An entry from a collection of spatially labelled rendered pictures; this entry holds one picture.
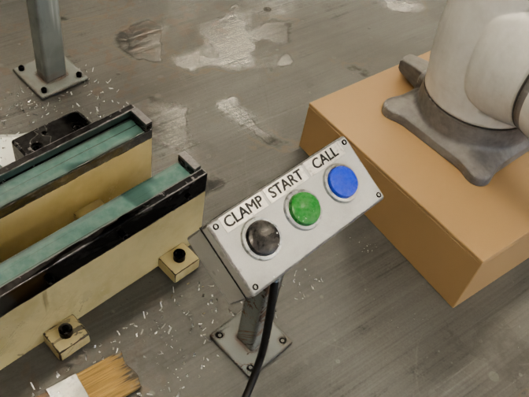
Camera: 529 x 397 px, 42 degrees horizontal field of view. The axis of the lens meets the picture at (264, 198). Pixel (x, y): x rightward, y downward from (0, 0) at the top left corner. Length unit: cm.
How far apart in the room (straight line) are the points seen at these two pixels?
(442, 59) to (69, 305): 53
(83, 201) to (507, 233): 51
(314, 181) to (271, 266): 9
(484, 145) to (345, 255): 23
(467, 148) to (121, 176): 44
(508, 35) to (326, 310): 38
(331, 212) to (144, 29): 66
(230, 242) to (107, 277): 27
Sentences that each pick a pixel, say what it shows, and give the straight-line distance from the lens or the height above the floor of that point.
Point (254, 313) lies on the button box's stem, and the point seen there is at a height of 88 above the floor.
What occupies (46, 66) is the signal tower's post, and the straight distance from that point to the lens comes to 107.
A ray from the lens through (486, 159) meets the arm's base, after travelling 92.
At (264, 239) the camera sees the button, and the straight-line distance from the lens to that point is 56.
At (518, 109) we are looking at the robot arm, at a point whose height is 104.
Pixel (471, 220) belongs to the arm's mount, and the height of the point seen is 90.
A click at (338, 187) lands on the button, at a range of 62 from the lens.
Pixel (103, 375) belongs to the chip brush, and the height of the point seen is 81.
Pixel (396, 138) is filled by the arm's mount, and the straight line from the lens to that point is 94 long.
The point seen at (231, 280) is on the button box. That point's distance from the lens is 57.
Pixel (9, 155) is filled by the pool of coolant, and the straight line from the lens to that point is 100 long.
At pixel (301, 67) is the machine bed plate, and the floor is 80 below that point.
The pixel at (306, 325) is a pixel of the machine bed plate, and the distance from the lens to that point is 84.
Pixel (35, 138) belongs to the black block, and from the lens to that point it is 93.
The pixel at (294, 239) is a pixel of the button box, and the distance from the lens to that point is 59.
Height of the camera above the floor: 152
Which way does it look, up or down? 50 degrees down
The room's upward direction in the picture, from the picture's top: 12 degrees clockwise
